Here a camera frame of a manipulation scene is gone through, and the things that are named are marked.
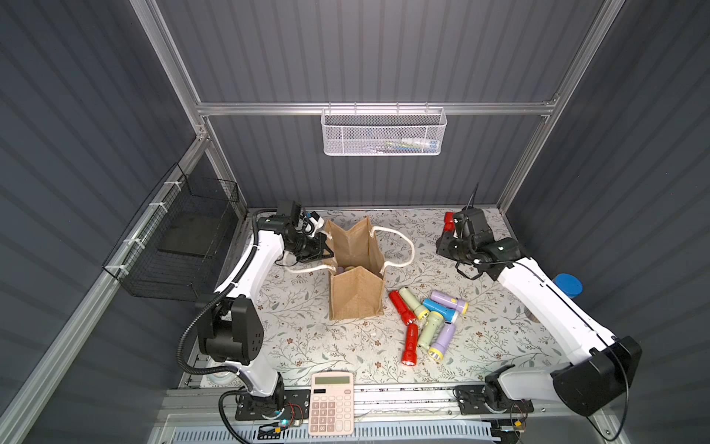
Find red flashlight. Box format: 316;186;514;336
401;323;419;366
388;290;418;327
444;212;456;232

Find brown paper tote bag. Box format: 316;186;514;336
299;218;416;320

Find purple flashlight horizontal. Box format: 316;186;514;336
430;290;469;315

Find blue flashlight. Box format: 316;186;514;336
423;299;459;323

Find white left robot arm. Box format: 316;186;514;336
196;212;333;398

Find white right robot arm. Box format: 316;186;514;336
436;231;643;417

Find green flashlight lower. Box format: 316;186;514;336
417;311;445;351

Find green flashlight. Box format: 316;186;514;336
417;311;445;351
399;287;430;320

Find green flashlight upper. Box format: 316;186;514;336
399;287;430;320

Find purple flashlight bottom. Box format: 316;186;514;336
428;323;456;363

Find blue-lidded cylinder container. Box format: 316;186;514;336
553;273;584;299

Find markers in white basket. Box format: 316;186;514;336
372;138;440;155

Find red flashlight bottom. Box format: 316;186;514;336
401;323;419;366

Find pink calculator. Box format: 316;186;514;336
308;371;355;438

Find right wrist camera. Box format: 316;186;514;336
453;207;495;245

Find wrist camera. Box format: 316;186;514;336
274;201;325;237
453;207;495;245

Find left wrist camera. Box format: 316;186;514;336
274;201;325;237

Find white wire mesh basket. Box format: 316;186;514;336
320;107;447;157

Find black wire basket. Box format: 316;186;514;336
104;166;245;302

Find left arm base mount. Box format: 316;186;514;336
233;390;311;421

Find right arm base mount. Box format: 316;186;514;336
452;383;534;416

